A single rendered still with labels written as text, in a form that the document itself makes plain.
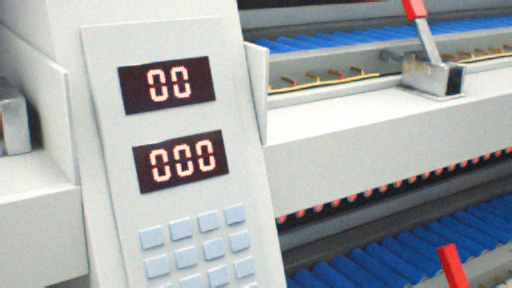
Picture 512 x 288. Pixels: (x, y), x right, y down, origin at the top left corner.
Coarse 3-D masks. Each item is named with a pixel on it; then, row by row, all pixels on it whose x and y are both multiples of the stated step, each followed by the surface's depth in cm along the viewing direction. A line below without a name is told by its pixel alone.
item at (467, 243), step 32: (480, 160) 64; (384, 192) 56; (416, 192) 58; (448, 192) 61; (480, 192) 62; (288, 224) 50; (320, 224) 51; (352, 224) 54; (384, 224) 55; (416, 224) 56; (448, 224) 56; (480, 224) 56; (288, 256) 49; (320, 256) 49; (352, 256) 50; (384, 256) 50; (416, 256) 50; (448, 256) 40; (480, 256) 49
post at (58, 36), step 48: (0, 0) 33; (48, 0) 24; (96, 0) 25; (144, 0) 26; (192, 0) 27; (48, 48) 25; (240, 48) 29; (240, 96) 28; (96, 144) 25; (96, 192) 25; (96, 240) 24
